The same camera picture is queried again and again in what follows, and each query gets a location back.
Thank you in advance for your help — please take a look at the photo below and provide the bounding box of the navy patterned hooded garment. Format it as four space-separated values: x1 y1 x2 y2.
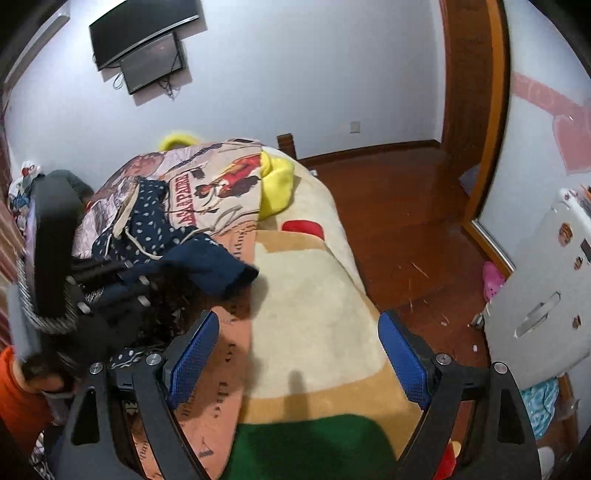
70 178 259 366

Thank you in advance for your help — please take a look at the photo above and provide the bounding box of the person's left hand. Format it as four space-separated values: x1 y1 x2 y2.
13 354 66 394

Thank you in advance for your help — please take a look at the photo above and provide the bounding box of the striped red brown curtain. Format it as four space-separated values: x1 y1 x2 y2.
0 110 24 351

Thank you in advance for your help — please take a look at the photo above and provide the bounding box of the grey neck pillow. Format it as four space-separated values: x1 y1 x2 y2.
46 170 94 204

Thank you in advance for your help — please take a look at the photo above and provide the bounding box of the pink slipper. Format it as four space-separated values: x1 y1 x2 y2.
482 261 506 302

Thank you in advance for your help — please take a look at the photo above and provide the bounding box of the newspaper print bed quilt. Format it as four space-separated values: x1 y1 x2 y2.
27 138 270 480

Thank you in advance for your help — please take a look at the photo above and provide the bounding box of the cream and tan fleece blanket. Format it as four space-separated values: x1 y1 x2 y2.
223 148 421 479

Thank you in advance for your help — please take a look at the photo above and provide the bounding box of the yellow plush blanket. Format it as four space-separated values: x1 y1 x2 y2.
158 132 294 221

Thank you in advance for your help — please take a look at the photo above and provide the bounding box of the brown wooden wardrobe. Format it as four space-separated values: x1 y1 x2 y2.
438 0 514 227

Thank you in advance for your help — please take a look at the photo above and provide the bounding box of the small black wall monitor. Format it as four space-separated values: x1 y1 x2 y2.
120 32 185 96

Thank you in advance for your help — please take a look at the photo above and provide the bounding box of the white wall air conditioner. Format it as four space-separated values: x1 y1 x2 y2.
1 0 70 92

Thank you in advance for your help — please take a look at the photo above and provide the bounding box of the large black wall television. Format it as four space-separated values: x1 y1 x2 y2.
89 0 199 71

